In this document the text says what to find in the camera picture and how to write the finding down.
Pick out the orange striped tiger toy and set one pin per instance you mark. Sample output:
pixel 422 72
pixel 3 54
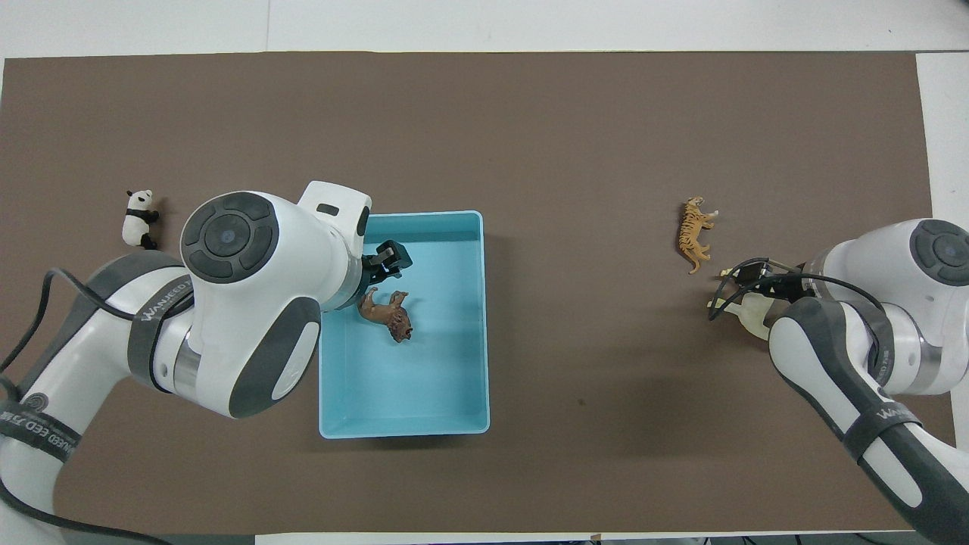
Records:
pixel 690 231

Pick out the brown lion toy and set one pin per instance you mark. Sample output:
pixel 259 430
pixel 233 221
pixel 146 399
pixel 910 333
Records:
pixel 387 314

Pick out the light blue storage box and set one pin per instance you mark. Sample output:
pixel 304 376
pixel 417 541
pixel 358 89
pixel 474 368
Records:
pixel 424 378

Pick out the cream white horse toy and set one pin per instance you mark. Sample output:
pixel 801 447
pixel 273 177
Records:
pixel 753 314

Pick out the brown table mat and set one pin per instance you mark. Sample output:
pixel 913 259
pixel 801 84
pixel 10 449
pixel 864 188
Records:
pixel 575 136

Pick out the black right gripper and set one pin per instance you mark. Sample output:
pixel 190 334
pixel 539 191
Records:
pixel 787 284

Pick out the black and white panda toy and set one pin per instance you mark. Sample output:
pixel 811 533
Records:
pixel 138 221

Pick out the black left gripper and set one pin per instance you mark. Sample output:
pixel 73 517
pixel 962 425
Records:
pixel 375 266

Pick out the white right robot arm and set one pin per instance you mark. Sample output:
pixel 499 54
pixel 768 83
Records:
pixel 870 356

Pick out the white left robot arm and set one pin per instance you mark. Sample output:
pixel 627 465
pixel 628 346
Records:
pixel 250 318

